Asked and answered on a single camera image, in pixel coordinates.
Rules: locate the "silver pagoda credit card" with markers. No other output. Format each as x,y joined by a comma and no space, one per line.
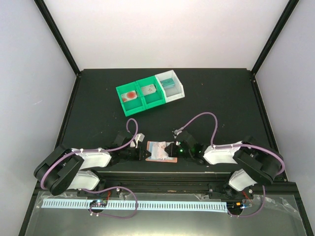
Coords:
148,89

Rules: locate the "left black frame post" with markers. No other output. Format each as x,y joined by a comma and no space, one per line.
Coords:
42,7

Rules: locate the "right electronics board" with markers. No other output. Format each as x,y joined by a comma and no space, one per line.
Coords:
238,205

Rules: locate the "middle green bin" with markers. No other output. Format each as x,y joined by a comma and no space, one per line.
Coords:
154,99

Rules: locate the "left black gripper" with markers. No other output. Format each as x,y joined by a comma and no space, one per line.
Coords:
140,156

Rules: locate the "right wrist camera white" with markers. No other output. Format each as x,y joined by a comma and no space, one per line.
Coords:
178,131

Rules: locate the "right black frame post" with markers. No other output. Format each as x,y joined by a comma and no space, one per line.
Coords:
279,26

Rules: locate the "teal credit card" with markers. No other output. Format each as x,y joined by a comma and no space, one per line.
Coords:
168,83

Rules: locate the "electronics board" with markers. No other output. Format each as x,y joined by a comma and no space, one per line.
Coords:
238,205
98,204

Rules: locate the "black frame post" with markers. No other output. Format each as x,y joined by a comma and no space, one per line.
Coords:
42,7
279,26

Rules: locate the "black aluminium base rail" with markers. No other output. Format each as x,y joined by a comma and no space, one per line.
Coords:
189,182

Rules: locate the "left electronics board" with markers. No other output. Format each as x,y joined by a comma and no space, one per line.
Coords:
98,204

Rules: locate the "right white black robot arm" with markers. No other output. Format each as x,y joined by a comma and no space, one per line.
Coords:
257,165

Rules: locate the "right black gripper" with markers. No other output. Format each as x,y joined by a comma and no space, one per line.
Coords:
172,153

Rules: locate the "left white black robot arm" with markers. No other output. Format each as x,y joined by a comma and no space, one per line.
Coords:
71,168

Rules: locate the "red white credit card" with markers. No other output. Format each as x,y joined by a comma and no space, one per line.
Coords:
129,96

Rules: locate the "white bin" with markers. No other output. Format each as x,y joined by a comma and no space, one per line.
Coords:
174,93

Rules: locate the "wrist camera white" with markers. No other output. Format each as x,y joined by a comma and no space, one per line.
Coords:
138,139
178,131

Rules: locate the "green bin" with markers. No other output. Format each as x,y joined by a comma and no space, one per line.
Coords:
134,106
154,99

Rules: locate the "left green bin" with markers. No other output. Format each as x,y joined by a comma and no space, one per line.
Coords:
134,106

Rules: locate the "white slotted cable duct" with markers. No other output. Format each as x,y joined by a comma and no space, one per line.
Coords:
138,205

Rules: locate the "pink leather card holder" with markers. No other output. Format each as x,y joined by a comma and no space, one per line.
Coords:
158,153

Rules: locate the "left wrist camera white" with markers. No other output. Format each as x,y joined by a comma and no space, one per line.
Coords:
138,139

